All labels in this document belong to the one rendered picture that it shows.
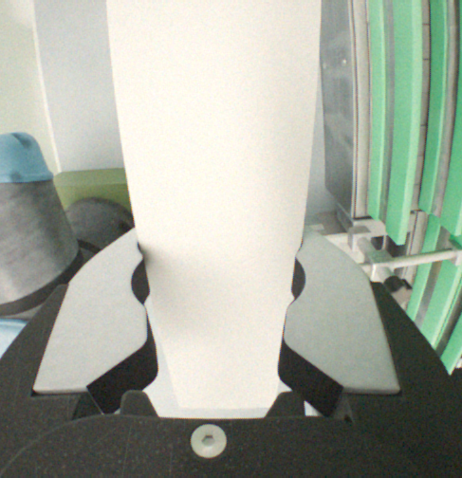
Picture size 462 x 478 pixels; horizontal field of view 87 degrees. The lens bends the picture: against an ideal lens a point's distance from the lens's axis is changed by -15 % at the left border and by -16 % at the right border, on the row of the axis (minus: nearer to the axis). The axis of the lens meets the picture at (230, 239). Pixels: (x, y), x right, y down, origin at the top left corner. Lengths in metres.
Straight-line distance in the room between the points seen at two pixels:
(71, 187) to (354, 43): 0.40
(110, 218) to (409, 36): 0.38
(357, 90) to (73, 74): 0.40
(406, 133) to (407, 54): 0.07
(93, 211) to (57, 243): 0.14
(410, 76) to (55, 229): 0.33
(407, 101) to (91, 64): 0.42
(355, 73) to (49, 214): 0.33
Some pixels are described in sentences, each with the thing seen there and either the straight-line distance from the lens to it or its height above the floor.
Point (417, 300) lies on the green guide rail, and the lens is 0.50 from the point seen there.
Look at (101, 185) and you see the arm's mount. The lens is 0.43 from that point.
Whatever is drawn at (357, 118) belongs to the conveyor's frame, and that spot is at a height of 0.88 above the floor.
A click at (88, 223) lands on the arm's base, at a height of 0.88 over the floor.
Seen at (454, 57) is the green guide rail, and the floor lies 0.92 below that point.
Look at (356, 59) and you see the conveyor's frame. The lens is 0.35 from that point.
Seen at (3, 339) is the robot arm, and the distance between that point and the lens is 0.30.
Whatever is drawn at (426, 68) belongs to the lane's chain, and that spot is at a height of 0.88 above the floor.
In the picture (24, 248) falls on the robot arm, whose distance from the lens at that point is 0.26.
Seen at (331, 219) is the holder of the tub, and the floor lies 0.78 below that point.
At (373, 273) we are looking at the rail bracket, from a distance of 0.33.
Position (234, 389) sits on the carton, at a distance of 0.18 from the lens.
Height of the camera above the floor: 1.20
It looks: 60 degrees down
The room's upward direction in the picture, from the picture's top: 180 degrees clockwise
